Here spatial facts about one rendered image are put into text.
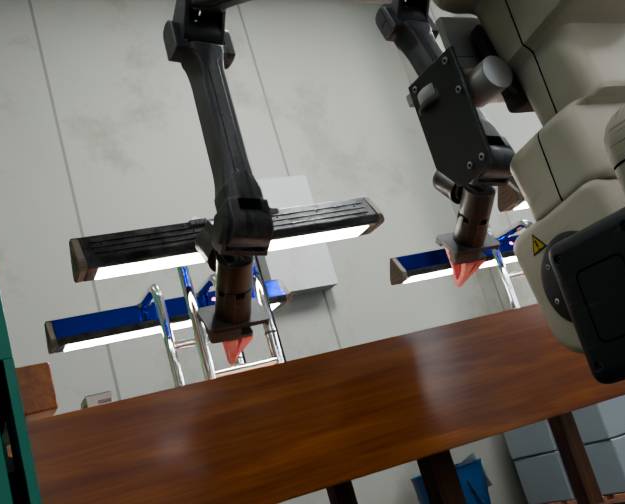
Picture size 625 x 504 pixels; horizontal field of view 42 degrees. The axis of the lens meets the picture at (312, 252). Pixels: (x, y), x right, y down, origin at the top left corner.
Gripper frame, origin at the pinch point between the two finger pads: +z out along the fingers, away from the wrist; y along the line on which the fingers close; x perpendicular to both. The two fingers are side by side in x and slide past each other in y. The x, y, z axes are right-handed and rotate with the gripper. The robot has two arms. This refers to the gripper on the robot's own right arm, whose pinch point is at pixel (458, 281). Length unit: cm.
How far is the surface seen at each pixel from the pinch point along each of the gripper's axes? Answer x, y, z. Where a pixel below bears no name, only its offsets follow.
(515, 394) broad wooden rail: 27.6, 8.1, 2.6
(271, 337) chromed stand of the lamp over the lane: -23.0, 26.2, 22.8
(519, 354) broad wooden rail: 23.1, 4.7, -1.2
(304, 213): -27.5, 19.0, -3.1
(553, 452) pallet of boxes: -95, -170, 192
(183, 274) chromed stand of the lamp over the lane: -36, 41, 12
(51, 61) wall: -325, 10, 65
